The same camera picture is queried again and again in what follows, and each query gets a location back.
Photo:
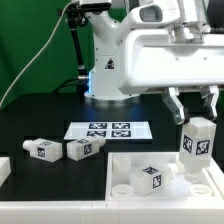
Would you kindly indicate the white tag sheet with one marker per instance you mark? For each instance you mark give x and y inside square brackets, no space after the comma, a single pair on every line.
[109,130]

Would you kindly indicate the white left wall block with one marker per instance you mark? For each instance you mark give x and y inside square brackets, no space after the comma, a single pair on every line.
[5,169]

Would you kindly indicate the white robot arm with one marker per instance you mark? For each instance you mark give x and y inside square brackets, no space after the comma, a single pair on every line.
[109,34]

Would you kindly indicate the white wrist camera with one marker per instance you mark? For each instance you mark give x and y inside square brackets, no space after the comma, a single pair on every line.
[153,14]

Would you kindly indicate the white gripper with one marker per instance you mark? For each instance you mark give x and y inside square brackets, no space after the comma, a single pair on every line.
[151,62]

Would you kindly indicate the white front wall rail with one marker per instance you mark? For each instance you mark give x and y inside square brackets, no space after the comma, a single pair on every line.
[113,212]

